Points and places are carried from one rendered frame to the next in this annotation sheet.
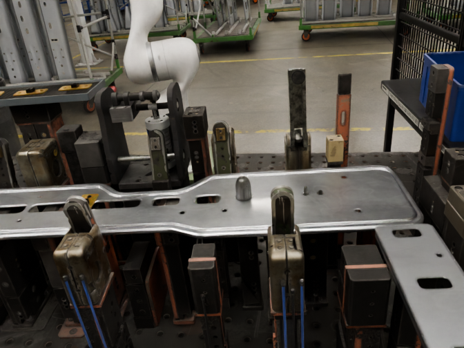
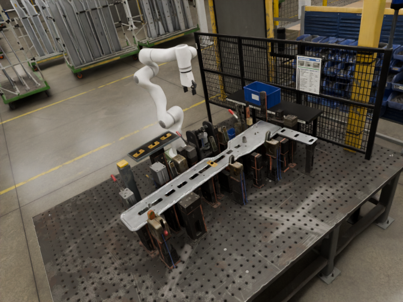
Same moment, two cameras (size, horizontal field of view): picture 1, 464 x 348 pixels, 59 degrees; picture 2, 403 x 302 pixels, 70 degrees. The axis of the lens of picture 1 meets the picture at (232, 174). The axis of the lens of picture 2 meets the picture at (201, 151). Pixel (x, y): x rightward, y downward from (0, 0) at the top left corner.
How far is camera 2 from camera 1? 1.68 m
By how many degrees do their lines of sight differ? 35
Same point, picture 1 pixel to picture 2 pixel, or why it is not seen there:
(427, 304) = (299, 138)
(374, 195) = (267, 127)
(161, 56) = (176, 115)
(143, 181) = (206, 154)
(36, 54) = not seen: outside the picture
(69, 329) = (215, 205)
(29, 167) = (182, 165)
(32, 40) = not seen: outside the picture
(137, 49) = (168, 115)
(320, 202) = (261, 133)
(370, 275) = (285, 141)
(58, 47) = not seen: outside the picture
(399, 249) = (285, 133)
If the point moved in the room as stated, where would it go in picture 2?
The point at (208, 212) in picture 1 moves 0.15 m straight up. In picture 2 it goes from (243, 148) to (241, 130)
